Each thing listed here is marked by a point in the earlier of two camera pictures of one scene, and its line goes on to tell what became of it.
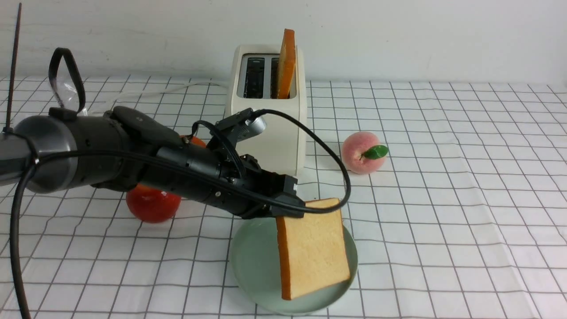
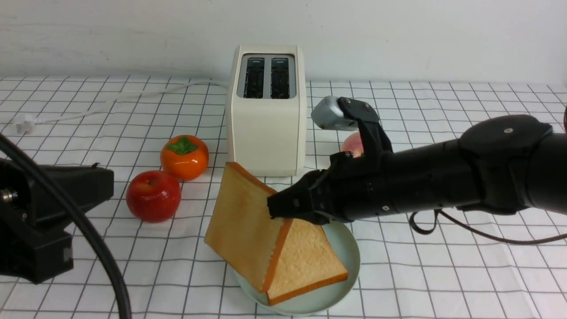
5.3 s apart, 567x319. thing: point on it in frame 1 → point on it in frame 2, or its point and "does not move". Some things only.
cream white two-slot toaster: (279, 147) does not move
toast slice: (287, 64) → (240, 231)
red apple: (152, 205) does not move
